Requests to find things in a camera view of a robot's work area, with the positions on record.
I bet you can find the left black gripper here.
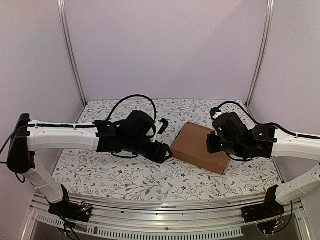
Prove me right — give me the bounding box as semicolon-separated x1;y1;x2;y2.
123;136;173;164

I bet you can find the brown cardboard box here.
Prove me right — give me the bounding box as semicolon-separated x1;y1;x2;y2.
170;122;229;175

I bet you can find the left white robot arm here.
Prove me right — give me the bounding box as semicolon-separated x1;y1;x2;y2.
5;110;173;217

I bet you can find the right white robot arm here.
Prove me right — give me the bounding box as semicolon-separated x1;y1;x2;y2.
206;124;320;218

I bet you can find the floral patterned table mat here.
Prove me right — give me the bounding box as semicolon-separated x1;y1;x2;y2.
52;98;281;201

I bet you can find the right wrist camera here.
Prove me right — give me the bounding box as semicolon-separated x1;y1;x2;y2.
210;112;249;145

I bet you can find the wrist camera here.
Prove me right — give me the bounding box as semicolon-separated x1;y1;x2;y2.
124;110;156;139
210;112;249;145

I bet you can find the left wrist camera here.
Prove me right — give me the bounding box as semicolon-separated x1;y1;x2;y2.
124;110;156;139

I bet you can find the left black camera cable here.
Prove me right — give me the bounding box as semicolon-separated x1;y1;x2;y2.
107;94;158;123

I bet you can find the black camera cable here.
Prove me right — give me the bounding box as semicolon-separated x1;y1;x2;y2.
217;101;320;140
107;94;158;123

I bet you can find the front aluminium rail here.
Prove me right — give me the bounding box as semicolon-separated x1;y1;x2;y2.
21;193;313;240

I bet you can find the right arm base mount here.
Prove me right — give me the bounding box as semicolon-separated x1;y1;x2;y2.
241;185;285;223

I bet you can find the right black camera cable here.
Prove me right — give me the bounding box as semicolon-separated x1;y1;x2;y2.
217;101;320;140

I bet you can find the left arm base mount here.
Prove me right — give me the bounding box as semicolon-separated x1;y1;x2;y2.
48;185;93;223

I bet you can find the right aluminium frame post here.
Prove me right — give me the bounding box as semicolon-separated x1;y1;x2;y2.
245;0;276;108

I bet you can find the aluminium frame post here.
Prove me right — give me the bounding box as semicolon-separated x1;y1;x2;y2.
245;0;276;108
57;0;88;107

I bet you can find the left aluminium frame post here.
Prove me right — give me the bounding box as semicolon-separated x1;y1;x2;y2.
57;0;88;107

